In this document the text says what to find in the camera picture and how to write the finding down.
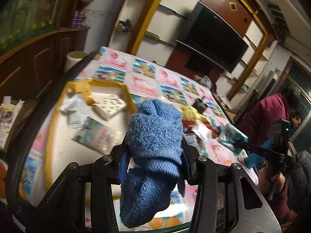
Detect white dotted tissue pack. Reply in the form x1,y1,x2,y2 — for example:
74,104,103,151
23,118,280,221
93,94,127,121

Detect white plastic wipes pack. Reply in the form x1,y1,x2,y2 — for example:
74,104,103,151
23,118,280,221
59,93,89,129

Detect black flat television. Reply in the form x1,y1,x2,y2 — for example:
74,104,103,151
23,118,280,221
177,2,248,73

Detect white and gold shelf unit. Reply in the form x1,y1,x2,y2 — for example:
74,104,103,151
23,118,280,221
109,0,277,99

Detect purple bottles on cabinet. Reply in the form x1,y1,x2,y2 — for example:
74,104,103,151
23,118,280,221
71,11,85,28

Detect white roll with green top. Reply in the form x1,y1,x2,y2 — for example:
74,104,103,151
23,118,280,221
64,51,87,73

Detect dark blue knitted towel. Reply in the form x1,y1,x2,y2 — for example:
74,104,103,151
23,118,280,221
120,99,185,228

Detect stack of papers on cabinet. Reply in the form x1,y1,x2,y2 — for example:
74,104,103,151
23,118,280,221
0,96,24,150

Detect dark wooden cabinet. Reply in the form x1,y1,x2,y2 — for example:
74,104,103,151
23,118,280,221
0,26,91,151

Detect colourful printed tablecloth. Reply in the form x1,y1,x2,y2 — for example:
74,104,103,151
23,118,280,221
18,46,259,231

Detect yellow cardboard box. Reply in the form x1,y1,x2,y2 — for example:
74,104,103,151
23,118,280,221
45,79,136,188

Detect yellow fluffy towel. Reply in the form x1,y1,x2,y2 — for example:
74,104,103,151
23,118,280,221
178,105,210,124

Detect teal tissue pack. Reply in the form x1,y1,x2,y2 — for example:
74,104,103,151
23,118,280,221
217,124,248,155

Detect person in maroon jacket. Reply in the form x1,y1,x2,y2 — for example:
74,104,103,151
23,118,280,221
239,86,310,232

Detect red shiny pouch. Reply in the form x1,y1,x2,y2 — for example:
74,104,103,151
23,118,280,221
182,120,218,138

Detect white clear packet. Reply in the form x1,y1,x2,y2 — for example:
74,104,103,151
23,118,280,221
71,117,117,153

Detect flower mural panel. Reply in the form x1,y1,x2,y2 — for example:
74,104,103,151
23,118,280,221
1,0,61,55

